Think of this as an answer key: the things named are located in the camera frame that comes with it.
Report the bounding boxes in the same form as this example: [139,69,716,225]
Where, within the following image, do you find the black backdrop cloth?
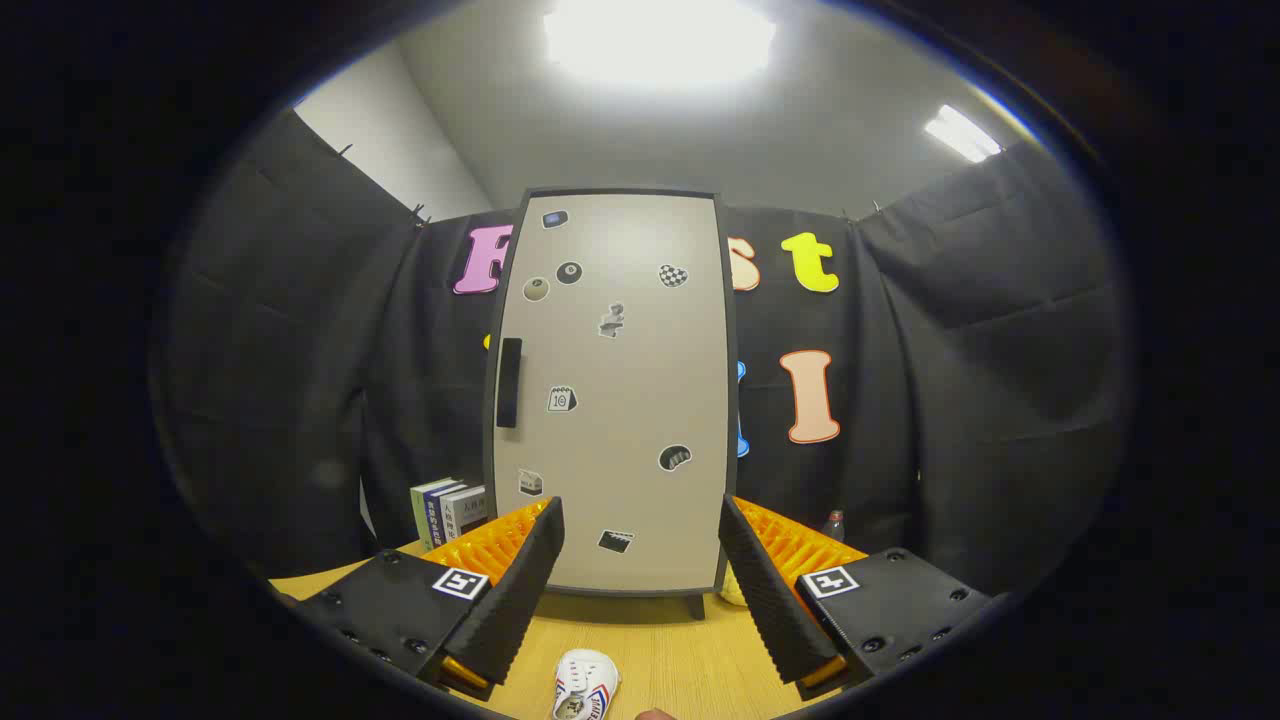
[150,110,1131,601]

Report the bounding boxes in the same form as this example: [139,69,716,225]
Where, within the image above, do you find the white shoe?
[552,649,621,720]

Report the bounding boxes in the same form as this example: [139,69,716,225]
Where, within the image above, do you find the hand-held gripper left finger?
[290,497,566,701]

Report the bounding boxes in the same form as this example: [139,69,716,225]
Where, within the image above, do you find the white spine book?
[440,486,488,541]

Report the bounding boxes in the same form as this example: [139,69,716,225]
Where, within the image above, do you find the grey shoe cabinet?
[483,186,739,621]

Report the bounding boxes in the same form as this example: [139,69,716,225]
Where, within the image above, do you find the beige shoe cabinet door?
[495,195,726,591]

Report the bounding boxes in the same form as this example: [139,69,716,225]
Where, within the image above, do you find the black door handle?
[497,338,523,429]

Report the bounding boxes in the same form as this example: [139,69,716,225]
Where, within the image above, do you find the blue spine book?
[423,483,466,546]

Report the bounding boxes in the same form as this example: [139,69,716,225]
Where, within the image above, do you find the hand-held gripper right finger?
[718,493,996,701]

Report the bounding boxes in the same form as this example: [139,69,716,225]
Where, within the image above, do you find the large ceiling light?
[543,0,777,91]

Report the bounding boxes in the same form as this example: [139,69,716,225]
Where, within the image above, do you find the green spine book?
[410,478,456,551]

